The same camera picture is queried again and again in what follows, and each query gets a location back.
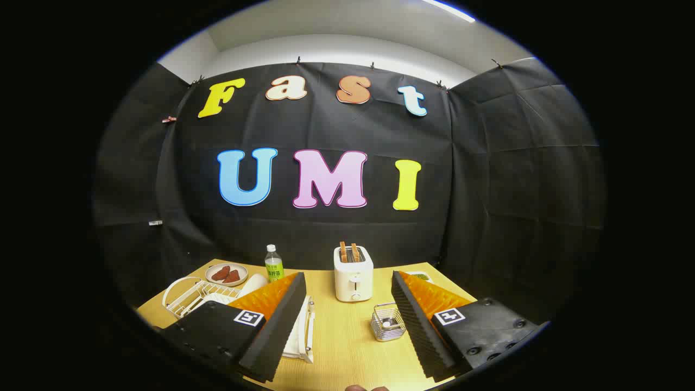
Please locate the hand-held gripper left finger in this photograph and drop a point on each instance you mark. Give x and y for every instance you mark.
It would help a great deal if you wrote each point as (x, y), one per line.
(282, 326)

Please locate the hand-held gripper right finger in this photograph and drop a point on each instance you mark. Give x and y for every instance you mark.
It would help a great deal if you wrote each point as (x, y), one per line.
(418, 326)

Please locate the white plate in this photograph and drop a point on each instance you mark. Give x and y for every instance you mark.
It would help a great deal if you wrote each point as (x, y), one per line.
(252, 283)

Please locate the white divided bean dish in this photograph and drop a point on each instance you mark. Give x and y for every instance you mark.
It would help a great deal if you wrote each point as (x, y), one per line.
(421, 276)

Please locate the white ribbed drain tray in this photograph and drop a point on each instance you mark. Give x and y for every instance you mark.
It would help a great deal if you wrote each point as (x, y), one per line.
(304, 331)

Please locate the green label drink bottle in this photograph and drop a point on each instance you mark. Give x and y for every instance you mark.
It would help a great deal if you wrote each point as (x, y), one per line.
(274, 269)

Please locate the brown sausage piece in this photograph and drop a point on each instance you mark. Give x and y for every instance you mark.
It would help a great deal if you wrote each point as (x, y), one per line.
(221, 273)
(232, 277)

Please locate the small grey saucer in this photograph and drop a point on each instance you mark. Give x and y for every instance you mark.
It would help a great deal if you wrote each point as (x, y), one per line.
(239, 269)

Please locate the white toaster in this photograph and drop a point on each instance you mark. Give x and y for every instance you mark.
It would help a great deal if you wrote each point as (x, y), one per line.
(353, 282)

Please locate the toast slice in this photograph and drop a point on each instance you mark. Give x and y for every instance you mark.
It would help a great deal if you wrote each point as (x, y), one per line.
(343, 252)
(355, 252)

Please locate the black backdrop cloth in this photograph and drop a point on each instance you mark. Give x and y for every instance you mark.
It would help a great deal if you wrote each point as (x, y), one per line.
(326, 125)

